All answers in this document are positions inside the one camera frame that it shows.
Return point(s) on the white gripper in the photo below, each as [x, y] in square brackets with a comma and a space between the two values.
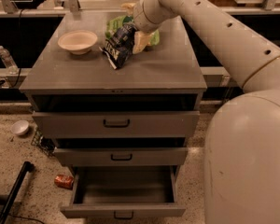
[138, 20]

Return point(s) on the dark blue chip bag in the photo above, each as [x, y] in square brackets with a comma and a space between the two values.
[119, 47]

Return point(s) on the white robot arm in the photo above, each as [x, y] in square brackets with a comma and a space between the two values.
[242, 145]

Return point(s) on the green snack bag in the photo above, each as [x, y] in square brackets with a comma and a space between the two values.
[113, 25]

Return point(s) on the grey drawer cabinet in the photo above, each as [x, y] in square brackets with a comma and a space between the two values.
[166, 78]

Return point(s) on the grey top drawer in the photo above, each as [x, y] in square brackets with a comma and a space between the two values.
[61, 125]

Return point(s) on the grey drawer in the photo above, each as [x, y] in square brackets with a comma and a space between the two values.
[87, 157]
[61, 125]
[124, 193]

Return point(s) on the grey middle drawer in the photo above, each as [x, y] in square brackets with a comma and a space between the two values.
[87, 157]

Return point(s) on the grey bottom drawer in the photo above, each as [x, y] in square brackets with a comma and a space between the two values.
[124, 193]

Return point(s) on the beige paper bowl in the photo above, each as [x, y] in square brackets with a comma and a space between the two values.
[78, 42]

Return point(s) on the clear plastic water bottle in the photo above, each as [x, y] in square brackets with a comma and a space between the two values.
[8, 61]

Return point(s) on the small white bowl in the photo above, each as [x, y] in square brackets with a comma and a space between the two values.
[20, 127]

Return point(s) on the orange crushed can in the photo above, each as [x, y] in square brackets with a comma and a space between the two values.
[64, 181]

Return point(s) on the black floor pole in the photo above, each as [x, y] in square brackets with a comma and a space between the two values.
[27, 167]

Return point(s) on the black wire basket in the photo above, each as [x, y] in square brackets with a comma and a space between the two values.
[43, 144]

